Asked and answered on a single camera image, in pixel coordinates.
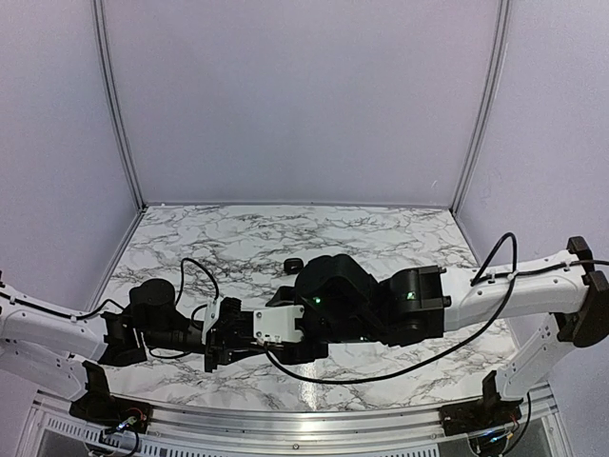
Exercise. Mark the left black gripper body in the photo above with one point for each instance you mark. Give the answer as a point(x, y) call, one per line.
point(214, 347)

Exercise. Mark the front aluminium rail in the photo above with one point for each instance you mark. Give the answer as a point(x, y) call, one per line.
point(177, 430)

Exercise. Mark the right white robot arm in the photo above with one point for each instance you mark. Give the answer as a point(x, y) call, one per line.
point(334, 300)

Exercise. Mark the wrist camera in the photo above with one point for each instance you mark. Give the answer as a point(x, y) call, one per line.
point(215, 312)
point(275, 326)

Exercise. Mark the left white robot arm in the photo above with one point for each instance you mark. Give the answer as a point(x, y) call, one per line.
point(67, 351)

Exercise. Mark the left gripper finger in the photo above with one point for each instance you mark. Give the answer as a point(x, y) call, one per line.
point(239, 354)
point(243, 330)

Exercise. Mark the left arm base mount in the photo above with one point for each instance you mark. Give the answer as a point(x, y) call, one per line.
point(97, 405)

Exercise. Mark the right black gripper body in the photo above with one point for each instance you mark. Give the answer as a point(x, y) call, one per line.
point(293, 355)

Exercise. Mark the left aluminium frame post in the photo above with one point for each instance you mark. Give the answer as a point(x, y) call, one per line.
point(99, 18)

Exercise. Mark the black earbud charging case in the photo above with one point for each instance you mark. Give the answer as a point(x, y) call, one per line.
point(293, 265)

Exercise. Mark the aluminium frame post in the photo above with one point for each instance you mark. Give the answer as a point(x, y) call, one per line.
point(489, 92)
point(99, 18)

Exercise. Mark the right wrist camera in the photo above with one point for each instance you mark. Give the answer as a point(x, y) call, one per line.
point(275, 326)

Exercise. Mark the right aluminium frame post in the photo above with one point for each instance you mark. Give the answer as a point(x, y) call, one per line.
point(489, 92)

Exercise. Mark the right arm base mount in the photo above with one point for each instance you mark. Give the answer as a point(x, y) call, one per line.
point(488, 411)

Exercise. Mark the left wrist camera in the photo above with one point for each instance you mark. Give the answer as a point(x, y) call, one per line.
point(215, 312)

